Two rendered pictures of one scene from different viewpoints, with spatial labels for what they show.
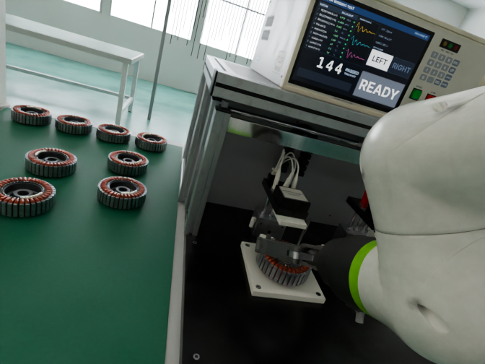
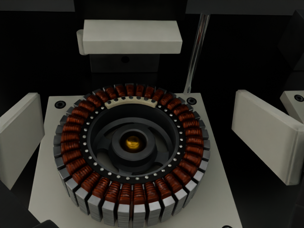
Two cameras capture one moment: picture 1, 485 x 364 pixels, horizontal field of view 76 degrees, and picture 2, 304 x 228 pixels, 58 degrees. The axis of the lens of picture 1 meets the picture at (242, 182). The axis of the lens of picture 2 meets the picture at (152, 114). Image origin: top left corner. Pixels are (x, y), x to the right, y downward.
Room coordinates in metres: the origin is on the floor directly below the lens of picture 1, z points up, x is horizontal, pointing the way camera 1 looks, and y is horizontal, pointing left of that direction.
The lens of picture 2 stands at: (0.43, -0.15, 0.98)
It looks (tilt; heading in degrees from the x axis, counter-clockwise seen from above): 49 degrees down; 4
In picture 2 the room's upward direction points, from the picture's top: 7 degrees clockwise
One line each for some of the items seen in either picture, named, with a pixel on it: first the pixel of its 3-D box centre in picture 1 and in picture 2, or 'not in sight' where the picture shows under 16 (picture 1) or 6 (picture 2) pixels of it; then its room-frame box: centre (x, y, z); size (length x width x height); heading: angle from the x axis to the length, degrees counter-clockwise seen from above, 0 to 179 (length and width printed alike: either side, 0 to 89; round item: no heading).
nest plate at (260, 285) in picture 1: (279, 270); (131, 163); (0.54, -0.13, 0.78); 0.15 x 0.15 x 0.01; 16
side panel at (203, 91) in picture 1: (195, 131); not in sight; (0.87, 0.17, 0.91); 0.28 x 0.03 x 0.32; 16
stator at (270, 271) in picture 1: (283, 261); (133, 146); (0.54, -0.13, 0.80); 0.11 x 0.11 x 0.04
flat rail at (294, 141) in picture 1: (357, 157); not in sight; (0.67, -0.22, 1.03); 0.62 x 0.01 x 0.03; 106
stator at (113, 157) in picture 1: (128, 162); not in sight; (0.82, 0.34, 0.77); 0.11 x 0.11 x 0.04
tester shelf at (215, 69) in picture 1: (329, 105); not in sight; (0.88, -0.16, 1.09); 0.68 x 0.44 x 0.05; 106
